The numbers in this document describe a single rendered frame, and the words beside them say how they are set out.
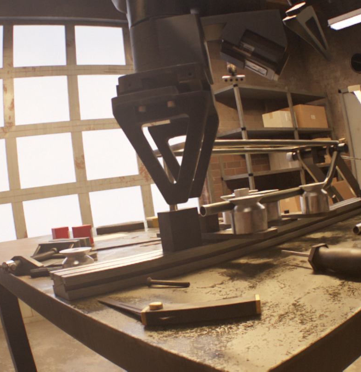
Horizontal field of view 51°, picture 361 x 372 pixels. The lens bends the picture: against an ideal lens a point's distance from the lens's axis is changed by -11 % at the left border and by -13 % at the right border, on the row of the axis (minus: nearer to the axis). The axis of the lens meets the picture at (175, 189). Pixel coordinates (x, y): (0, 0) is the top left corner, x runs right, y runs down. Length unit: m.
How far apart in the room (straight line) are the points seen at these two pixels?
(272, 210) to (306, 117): 4.62
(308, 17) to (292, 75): 5.47
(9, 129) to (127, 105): 3.39
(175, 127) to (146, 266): 0.21
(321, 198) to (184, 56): 0.41
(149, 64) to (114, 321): 0.23
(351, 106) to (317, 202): 5.25
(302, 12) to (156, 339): 0.40
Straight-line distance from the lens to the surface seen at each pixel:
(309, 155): 0.87
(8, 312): 1.54
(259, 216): 0.56
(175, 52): 0.33
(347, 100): 5.94
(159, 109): 0.29
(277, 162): 4.97
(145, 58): 0.34
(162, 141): 0.40
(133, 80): 0.31
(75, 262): 0.60
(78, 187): 3.80
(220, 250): 0.63
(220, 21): 0.35
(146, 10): 0.36
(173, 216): 0.58
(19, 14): 3.99
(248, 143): 0.64
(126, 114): 0.29
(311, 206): 0.68
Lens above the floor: 0.99
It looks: level
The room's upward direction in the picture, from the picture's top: 8 degrees counter-clockwise
